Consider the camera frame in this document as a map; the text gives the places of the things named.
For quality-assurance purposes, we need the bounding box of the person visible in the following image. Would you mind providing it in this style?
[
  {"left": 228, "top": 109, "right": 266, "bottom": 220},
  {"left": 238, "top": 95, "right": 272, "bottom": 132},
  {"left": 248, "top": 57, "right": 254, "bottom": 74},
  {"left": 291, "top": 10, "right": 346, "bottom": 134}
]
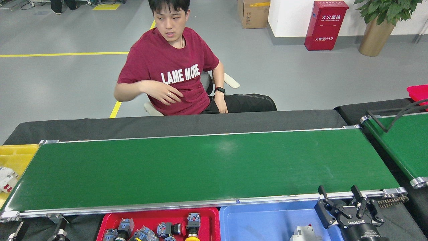
[
  {"left": 50, "top": 0, "right": 78, "bottom": 15},
  {"left": 114, "top": 0, "right": 277, "bottom": 116}
]

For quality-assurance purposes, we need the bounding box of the red fire extinguisher cabinet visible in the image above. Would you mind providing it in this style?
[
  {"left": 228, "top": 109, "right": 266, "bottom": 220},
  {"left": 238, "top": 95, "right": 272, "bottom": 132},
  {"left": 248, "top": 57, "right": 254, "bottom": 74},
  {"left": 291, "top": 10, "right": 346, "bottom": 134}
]
[{"left": 304, "top": 1, "right": 349, "bottom": 51}]

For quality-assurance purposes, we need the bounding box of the potted plant in gold pot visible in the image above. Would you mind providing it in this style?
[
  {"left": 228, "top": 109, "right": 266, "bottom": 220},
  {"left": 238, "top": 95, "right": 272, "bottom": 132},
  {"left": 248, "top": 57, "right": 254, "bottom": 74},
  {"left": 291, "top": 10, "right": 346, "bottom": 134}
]
[{"left": 354, "top": 0, "right": 425, "bottom": 57}]

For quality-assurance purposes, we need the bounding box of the black cable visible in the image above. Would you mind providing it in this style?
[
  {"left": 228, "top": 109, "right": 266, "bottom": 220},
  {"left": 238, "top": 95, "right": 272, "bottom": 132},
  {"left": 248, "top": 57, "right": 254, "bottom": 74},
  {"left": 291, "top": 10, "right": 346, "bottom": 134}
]
[{"left": 367, "top": 99, "right": 428, "bottom": 133}]

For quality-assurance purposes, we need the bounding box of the black drive chain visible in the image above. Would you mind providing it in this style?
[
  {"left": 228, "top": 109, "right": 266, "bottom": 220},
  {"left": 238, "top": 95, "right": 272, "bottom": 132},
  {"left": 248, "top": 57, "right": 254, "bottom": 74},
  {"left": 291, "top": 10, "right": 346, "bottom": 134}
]
[{"left": 378, "top": 196, "right": 409, "bottom": 209}]

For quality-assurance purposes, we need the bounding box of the person's right hand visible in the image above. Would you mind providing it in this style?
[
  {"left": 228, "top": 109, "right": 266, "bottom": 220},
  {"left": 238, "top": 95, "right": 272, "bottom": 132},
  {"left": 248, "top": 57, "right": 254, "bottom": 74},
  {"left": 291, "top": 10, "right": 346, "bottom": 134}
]
[{"left": 145, "top": 80, "right": 184, "bottom": 106}]

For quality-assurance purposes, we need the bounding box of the blue plastic tray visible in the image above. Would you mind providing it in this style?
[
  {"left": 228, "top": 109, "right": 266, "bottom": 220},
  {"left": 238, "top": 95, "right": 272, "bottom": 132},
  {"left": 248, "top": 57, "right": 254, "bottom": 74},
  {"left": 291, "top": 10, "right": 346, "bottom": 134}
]
[{"left": 219, "top": 200, "right": 345, "bottom": 241}]

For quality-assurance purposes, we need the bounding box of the red plastic tray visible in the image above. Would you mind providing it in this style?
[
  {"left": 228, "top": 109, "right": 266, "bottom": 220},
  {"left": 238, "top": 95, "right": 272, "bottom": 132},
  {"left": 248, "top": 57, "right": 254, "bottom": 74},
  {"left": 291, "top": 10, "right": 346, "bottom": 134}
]
[{"left": 96, "top": 208, "right": 221, "bottom": 241}]

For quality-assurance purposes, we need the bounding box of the person's left hand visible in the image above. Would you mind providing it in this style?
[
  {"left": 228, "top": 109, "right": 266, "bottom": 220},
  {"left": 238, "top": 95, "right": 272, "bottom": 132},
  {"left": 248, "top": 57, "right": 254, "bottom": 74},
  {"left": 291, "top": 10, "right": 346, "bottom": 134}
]
[{"left": 214, "top": 93, "right": 229, "bottom": 114}]

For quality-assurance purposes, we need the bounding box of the white circuit breaker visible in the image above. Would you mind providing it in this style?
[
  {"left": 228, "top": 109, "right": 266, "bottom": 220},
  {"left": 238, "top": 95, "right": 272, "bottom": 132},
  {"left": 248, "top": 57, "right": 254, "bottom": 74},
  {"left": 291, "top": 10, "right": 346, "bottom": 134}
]
[
  {"left": 290, "top": 225, "right": 324, "bottom": 241},
  {"left": 0, "top": 166, "right": 20, "bottom": 194}
]

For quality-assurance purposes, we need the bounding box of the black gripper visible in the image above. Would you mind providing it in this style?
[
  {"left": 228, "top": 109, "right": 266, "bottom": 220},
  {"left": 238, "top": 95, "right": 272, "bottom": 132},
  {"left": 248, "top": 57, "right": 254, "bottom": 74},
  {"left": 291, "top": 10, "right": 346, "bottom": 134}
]
[{"left": 314, "top": 185, "right": 390, "bottom": 241}]

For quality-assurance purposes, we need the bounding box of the cardboard box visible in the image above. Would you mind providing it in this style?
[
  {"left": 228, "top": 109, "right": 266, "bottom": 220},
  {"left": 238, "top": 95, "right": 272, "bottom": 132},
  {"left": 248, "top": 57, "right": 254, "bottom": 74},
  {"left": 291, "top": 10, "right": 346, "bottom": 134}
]
[{"left": 237, "top": 0, "right": 271, "bottom": 29}]

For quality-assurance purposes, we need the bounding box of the white wall conduit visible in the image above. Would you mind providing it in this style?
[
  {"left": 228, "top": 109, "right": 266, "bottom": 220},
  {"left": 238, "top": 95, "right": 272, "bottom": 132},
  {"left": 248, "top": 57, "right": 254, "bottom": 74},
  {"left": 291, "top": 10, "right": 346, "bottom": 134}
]
[{"left": 413, "top": 18, "right": 428, "bottom": 43}]

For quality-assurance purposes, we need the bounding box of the grey office chair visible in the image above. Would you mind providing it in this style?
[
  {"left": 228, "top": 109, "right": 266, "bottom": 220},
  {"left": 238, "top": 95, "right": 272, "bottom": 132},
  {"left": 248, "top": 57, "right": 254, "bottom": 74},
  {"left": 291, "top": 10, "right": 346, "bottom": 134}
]
[{"left": 144, "top": 71, "right": 241, "bottom": 116}]

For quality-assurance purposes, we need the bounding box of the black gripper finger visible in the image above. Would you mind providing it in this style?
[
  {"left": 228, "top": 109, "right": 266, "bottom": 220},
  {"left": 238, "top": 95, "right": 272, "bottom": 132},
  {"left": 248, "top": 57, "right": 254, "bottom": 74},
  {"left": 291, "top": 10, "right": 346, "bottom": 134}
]
[
  {"left": 7, "top": 221, "right": 29, "bottom": 241},
  {"left": 47, "top": 224, "right": 70, "bottom": 241}
]

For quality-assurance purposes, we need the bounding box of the red plastic bin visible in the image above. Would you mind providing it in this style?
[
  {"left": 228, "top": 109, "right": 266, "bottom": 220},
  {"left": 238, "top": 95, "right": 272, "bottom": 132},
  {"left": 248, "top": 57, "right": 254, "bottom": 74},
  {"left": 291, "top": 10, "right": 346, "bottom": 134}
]
[{"left": 407, "top": 85, "right": 428, "bottom": 111}]

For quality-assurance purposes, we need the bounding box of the green conveyor belt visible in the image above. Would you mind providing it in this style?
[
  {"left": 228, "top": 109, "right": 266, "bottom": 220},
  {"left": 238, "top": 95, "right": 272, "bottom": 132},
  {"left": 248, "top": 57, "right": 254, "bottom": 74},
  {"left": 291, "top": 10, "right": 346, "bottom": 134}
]
[
  {"left": 360, "top": 112, "right": 428, "bottom": 188},
  {"left": 0, "top": 125, "right": 408, "bottom": 223}
]

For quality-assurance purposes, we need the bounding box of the metal cart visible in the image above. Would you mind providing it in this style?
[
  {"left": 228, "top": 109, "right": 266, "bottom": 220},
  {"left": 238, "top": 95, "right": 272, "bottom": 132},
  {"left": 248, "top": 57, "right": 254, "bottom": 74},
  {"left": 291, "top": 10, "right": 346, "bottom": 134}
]
[{"left": 28, "top": 0, "right": 94, "bottom": 5}]

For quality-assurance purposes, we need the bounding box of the yellow plastic tray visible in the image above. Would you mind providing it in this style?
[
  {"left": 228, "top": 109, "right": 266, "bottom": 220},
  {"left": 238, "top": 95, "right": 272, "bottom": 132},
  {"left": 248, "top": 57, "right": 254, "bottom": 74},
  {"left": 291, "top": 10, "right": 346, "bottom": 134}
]
[{"left": 0, "top": 144, "right": 39, "bottom": 208}]

